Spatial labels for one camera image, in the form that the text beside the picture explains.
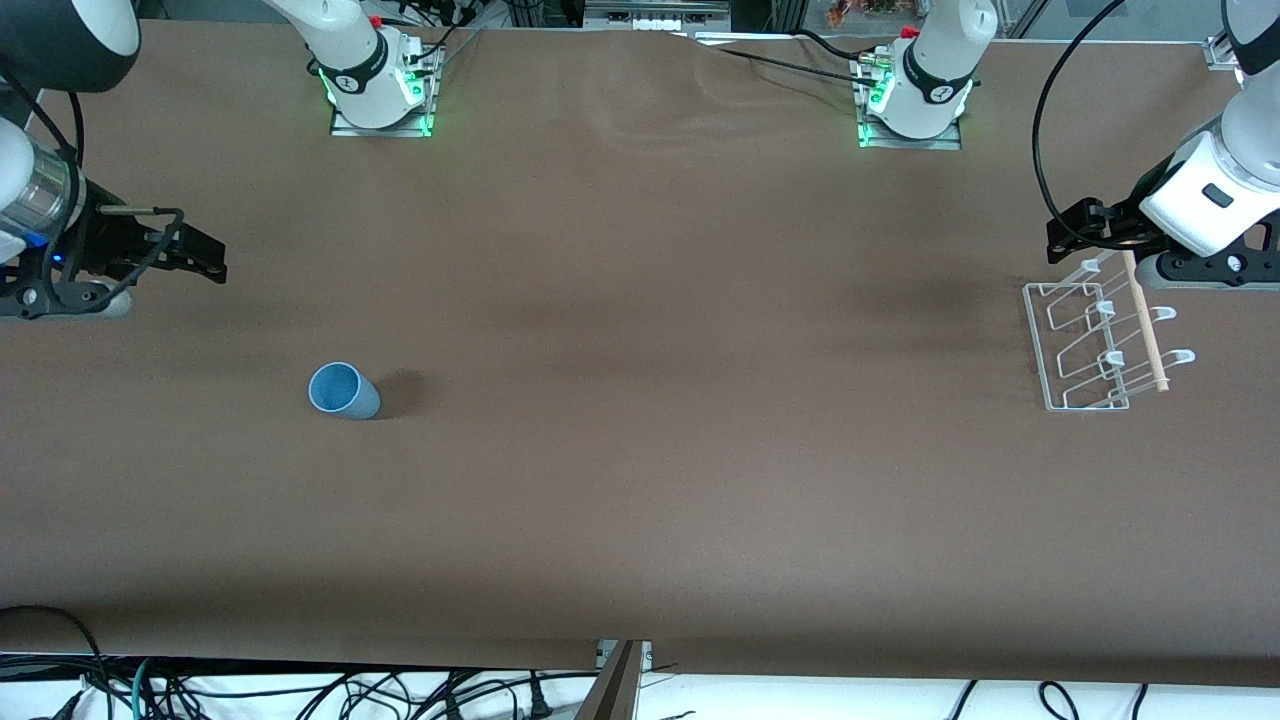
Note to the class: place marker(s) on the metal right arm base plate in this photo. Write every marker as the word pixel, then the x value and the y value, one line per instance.
pixel 345 128

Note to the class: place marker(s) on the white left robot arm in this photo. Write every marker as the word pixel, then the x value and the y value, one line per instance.
pixel 940 70

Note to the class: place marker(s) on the metal table edge bracket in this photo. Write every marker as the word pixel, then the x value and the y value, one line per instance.
pixel 645 655

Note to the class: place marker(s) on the aluminium frame corner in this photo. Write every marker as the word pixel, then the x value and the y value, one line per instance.
pixel 1222 52

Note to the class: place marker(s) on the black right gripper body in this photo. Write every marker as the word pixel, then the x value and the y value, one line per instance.
pixel 108 243

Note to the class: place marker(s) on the wooden rack dowel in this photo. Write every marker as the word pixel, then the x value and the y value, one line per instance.
pixel 1145 320

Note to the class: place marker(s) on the dark support beam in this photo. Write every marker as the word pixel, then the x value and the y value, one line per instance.
pixel 612 695

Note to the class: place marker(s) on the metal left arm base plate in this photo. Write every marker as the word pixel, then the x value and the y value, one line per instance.
pixel 950 142

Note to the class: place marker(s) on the blue plastic cup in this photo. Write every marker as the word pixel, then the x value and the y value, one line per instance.
pixel 345 392

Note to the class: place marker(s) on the white power strip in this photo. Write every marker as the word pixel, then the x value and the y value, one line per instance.
pixel 655 18

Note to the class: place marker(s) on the brown table cover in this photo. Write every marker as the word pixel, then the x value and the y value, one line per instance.
pixel 640 450

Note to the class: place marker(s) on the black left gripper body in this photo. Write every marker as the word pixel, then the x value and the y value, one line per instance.
pixel 1112 226

